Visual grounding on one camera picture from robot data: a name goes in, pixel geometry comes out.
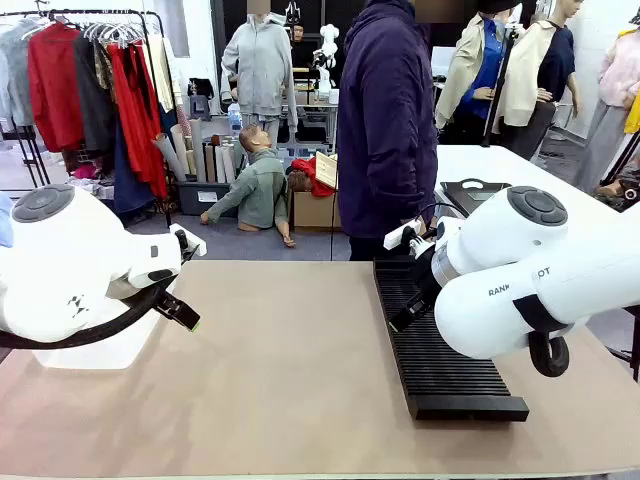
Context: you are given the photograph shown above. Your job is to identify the paper rolls bundle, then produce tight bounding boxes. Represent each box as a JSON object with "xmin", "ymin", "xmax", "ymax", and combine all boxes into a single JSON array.
[{"xmin": 151, "ymin": 116, "xmax": 242, "ymax": 185}]

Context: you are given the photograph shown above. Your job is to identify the mannequin in grey hoodie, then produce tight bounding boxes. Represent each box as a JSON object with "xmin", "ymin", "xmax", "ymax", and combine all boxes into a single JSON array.
[{"xmin": 220, "ymin": 7, "xmax": 300, "ymax": 134}]

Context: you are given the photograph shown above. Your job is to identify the grey knit sweater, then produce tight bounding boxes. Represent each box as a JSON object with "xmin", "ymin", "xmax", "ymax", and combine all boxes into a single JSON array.
[{"xmin": 0, "ymin": 19, "xmax": 37, "ymax": 129}]

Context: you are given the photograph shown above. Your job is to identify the mannequin in beige coat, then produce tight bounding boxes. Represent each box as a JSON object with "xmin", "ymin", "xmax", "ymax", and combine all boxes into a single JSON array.
[{"xmin": 433, "ymin": 0, "xmax": 522, "ymax": 133}]

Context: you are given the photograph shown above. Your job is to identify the white monitor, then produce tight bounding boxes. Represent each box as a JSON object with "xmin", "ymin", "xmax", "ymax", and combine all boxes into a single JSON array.
[{"xmin": 429, "ymin": 45, "xmax": 457, "ymax": 77}]

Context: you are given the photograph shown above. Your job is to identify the black metal clothes rack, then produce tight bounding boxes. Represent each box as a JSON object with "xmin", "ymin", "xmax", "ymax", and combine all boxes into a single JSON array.
[{"xmin": 0, "ymin": 8, "xmax": 174, "ymax": 230}]

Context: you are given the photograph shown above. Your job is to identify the black slotted PCB rack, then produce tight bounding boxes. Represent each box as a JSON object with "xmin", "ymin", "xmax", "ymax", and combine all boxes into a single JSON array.
[{"xmin": 372, "ymin": 258, "xmax": 530, "ymax": 422}]

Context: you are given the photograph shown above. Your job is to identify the black tripod pole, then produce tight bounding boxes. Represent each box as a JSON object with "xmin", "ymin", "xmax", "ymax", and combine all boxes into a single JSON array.
[{"xmin": 481, "ymin": 24, "xmax": 522, "ymax": 149}]

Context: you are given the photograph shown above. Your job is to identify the clear plastic storage box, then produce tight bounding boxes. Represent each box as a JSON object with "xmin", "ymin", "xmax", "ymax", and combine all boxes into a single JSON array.
[{"xmin": 32, "ymin": 297, "xmax": 169, "ymax": 372}]

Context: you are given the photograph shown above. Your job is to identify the white plastic hangers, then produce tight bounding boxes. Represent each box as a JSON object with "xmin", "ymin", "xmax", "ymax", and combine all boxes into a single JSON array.
[{"xmin": 81, "ymin": 19, "xmax": 145, "ymax": 47}]

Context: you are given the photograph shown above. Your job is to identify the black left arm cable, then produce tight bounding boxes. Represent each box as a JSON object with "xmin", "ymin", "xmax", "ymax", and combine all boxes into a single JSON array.
[{"xmin": 0, "ymin": 279, "xmax": 174, "ymax": 351}]

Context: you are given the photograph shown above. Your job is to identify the mannequin in pink top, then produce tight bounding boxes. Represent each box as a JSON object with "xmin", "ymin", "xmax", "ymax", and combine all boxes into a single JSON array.
[{"xmin": 572, "ymin": 27, "xmax": 640, "ymax": 195}]

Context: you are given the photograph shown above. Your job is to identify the brown cardboard box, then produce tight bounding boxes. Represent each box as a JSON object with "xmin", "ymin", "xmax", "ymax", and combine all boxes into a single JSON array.
[{"xmin": 288, "ymin": 185, "xmax": 344, "ymax": 232}]

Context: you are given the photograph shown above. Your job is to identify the person in purple jacket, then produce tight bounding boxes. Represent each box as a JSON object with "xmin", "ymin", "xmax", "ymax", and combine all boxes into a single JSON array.
[{"xmin": 336, "ymin": 0, "xmax": 442, "ymax": 263}]

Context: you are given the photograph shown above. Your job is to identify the red dress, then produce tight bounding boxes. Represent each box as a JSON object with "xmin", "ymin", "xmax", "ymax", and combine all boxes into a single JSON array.
[{"xmin": 106, "ymin": 42, "xmax": 170, "ymax": 200}]

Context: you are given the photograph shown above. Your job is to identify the dark grey garment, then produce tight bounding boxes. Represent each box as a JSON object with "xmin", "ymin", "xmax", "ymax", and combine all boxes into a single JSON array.
[{"xmin": 73, "ymin": 33, "xmax": 119, "ymax": 157}]

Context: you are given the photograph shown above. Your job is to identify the light wooden board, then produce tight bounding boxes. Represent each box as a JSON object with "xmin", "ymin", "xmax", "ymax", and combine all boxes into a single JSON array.
[{"xmin": 313, "ymin": 151, "xmax": 340, "ymax": 192}]

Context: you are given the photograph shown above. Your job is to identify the white table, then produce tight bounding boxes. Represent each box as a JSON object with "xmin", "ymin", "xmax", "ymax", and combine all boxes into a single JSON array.
[{"xmin": 433, "ymin": 144, "xmax": 634, "ymax": 237}]

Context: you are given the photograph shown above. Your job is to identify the mannequin in cream jacket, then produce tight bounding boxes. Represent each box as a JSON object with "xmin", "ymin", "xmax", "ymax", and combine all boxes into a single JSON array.
[{"xmin": 498, "ymin": 0, "xmax": 582, "ymax": 162}]

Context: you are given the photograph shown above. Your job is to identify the light blue cloth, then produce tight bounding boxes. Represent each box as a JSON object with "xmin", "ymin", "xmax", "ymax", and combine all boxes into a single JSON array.
[{"xmin": 0, "ymin": 192, "xmax": 15, "ymax": 249}]

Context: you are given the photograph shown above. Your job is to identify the cream garment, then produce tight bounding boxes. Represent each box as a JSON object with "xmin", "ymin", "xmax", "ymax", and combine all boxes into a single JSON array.
[{"xmin": 144, "ymin": 33, "xmax": 177, "ymax": 115}]

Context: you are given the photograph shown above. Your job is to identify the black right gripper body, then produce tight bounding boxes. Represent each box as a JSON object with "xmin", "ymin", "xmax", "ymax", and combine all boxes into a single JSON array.
[{"xmin": 408, "ymin": 245, "xmax": 445, "ymax": 321}]

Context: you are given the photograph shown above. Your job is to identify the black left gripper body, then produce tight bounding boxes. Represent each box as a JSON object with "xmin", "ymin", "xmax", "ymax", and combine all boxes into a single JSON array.
[{"xmin": 153, "ymin": 285, "xmax": 182, "ymax": 317}]

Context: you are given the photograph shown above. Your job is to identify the yellow garment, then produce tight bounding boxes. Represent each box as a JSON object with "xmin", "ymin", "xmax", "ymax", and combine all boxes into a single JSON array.
[{"xmin": 618, "ymin": 27, "xmax": 640, "ymax": 136}]

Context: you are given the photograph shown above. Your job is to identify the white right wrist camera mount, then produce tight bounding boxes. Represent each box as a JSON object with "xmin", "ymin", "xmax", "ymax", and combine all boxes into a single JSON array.
[{"xmin": 383, "ymin": 219, "xmax": 423, "ymax": 252}]

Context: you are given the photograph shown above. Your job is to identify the dark blue garment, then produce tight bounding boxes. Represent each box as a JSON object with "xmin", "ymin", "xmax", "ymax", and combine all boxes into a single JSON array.
[{"xmin": 113, "ymin": 119, "xmax": 157, "ymax": 215}]

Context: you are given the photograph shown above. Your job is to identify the dark grey storage bin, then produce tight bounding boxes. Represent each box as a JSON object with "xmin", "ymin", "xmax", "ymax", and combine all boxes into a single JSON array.
[{"xmin": 176, "ymin": 179, "xmax": 240, "ymax": 217}]

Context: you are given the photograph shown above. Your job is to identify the red cloth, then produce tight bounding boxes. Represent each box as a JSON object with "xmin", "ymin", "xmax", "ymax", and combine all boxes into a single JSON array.
[{"xmin": 291, "ymin": 156, "xmax": 337, "ymax": 199}]

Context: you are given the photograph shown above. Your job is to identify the mannequin torso in green jacket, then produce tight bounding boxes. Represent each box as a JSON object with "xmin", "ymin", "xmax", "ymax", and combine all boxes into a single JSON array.
[{"xmin": 199, "ymin": 123, "xmax": 297, "ymax": 250}]

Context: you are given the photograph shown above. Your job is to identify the red sweater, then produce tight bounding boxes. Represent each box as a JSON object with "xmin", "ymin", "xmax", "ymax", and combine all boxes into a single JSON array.
[{"xmin": 27, "ymin": 22, "xmax": 87, "ymax": 154}]

